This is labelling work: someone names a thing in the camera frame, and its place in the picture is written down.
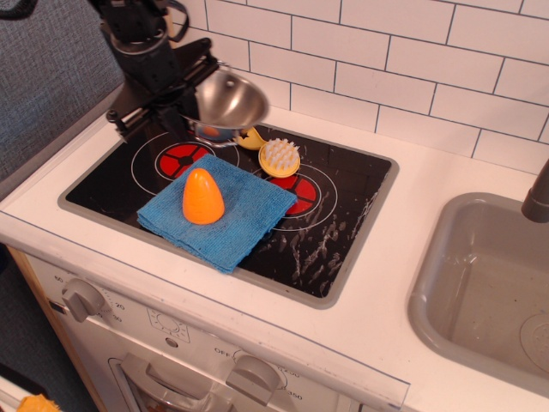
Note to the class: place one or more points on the grey left timer knob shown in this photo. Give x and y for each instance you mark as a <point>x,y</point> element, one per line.
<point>82,299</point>

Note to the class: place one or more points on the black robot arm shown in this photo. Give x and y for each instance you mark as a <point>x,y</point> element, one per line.
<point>138,21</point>

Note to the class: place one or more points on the grey faucet spout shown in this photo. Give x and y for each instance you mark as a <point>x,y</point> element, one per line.
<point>535,206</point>

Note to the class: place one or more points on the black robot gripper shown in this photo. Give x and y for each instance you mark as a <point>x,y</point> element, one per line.
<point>159,84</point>

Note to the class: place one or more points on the grey oven temperature knob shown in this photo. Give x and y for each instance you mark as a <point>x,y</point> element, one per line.
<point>254,378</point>

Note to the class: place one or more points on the grey oven door handle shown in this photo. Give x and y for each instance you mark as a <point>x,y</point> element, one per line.
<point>170,387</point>

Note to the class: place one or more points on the orange plastic toy carrot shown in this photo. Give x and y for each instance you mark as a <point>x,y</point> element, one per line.
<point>203,203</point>

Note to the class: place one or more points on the orange object at corner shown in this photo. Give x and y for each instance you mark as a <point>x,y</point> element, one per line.
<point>37,403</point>

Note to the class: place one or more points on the black toy stove top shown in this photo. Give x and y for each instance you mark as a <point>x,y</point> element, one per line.
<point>307,256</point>

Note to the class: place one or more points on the blue folded microfiber cloth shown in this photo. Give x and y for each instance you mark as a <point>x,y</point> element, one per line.
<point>253,206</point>

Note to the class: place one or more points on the yellow dish brush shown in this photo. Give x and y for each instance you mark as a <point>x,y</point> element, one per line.
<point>278,158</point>

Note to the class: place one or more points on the grey plastic sink basin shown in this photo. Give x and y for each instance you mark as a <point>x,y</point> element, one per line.
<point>481,295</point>

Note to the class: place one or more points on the small stainless steel pan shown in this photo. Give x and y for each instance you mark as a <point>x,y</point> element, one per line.
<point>228,105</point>

